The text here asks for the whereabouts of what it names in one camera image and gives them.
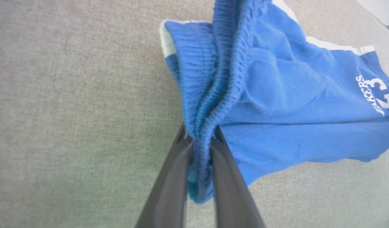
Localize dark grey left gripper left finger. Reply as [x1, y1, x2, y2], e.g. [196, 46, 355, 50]
[135, 123, 194, 228]

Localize blue shorts with white trim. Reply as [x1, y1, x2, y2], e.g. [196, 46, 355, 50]
[159, 0, 389, 204]

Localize grey fabric sofa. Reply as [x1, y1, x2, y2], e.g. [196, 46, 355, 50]
[0, 0, 389, 228]

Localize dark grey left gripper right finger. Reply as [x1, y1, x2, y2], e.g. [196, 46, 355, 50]
[210, 125, 266, 228]

